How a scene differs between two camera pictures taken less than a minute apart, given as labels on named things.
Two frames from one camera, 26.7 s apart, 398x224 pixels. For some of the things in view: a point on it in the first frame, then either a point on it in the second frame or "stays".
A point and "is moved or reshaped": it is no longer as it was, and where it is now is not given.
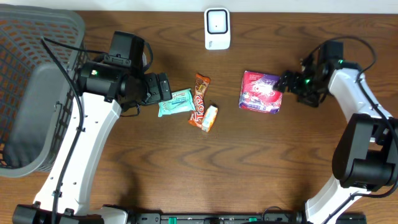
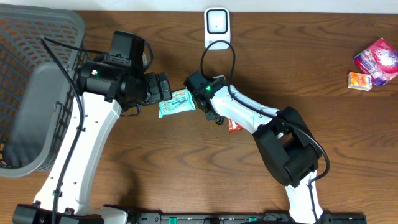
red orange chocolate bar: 201,86 to 234,127
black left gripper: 160,88 stays
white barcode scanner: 217,28 stays
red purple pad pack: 257,93 to 380,60
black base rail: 236,218 stays
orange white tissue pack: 209,118 is moved or reshaped
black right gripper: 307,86 to 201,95
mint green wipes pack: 181,101 stays
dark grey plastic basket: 37,110 stays
